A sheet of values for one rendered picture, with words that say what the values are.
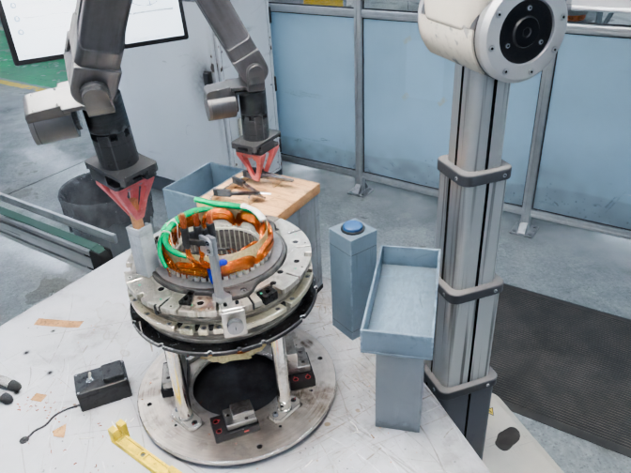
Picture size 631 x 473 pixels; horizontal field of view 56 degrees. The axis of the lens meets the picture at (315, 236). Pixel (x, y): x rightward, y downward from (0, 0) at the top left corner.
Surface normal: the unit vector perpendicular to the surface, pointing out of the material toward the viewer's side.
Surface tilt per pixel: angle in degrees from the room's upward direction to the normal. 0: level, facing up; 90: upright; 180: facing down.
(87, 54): 119
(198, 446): 0
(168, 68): 90
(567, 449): 0
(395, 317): 0
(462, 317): 90
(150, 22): 83
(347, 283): 90
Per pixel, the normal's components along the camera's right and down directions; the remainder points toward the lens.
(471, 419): 0.34, 0.47
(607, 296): -0.04, -0.86
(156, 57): -0.55, 0.44
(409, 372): -0.22, 0.51
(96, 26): 0.32, 0.76
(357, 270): 0.60, 0.38
